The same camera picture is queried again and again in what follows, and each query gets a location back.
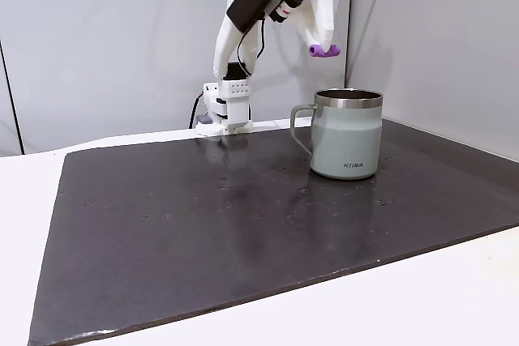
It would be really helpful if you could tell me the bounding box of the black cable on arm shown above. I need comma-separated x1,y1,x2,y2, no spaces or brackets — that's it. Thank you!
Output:
236,15,268,78

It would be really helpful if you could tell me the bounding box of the black cable at base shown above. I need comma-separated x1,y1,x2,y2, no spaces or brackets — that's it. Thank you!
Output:
187,93,205,130

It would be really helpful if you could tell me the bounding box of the black table mat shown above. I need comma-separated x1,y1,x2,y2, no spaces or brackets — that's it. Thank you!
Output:
27,117,519,346

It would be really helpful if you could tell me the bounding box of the pale green metal mug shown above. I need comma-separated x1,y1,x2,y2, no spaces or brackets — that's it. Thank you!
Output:
290,88,384,181

